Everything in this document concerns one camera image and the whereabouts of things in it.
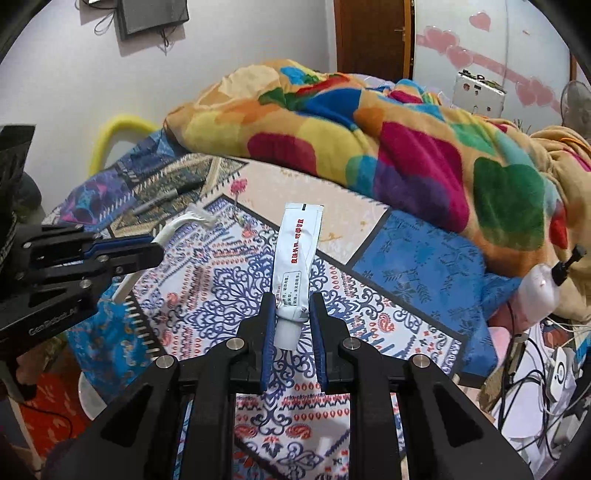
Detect brown wooden door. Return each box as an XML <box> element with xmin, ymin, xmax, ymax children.
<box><xmin>329</xmin><ymin>0</ymin><xmax>415</xmax><ymax>81</ymax></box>

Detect white disposable razor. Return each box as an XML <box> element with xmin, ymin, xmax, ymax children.
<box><xmin>111</xmin><ymin>204</ymin><xmax>217</xmax><ymax>304</ymax></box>

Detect patchwork patterned bedsheet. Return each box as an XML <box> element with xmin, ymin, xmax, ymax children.
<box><xmin>43</xmin><ymin>128</ymin><xmax>523</xmax><ymax>480</ymax></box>

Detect white trash bucket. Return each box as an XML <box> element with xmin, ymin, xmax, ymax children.
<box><xmin>78</xmin><ymin>372</ymin><xmax>106</xmax><ymax>421</ymax></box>

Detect white ointment tube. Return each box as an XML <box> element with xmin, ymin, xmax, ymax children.
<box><xmin>273</xmin><ymin>203</ymin><xmax>324</xmax><ymax>351</ymax></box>

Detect white bottle with black cap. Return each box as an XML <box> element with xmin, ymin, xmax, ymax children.
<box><xmin>516</xmin><ymin>245</ymin><xmax>586</xmax><ymax>333</ymax></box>

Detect white box on bed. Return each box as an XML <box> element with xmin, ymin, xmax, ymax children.
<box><xmin>452</xmin><ymin>69</ymin><xmax>506</xmax><ymax>118</ymax></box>

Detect black cables beside bed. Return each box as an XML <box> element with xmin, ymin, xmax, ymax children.
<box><xmin>496</xmin><ymin>303</ymin><xmax>591</xmax><ymax>453</ymax></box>

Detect colourful fleece blanket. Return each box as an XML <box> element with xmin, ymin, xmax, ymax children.
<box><xmin>163</xmin><ymin>58</ymin><xmax>591</xmax><ymax>319</ymax></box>

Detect grey black marker pen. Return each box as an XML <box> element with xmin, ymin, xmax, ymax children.
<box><xmin>131</xmin><ymin>180</ymin><xmax>205</xmax><ymax>215</ymax></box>

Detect white wardrobe with pink hearts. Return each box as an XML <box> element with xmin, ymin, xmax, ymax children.
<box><xmin>413</xmin><ymin>0</ymin><xmax>570</xmax><ymax>133</ymax></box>

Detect standing electric fan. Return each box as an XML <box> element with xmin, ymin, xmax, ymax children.
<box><xmin>560</xmin><ymin>80</ymin><xmax>591</xmax><ymax>140</ymax></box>

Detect wall mounted dark screen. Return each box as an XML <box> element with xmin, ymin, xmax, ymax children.
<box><xmin>115</xmin><ymin>0</ymin><xmax>189</xmax><ymax>40</ymax></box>

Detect yellow foam tube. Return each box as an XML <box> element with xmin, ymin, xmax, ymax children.
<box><xmin>88</xmin><ymin>114</ymin><xmax>160</xmax><ymax>177</ymax></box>

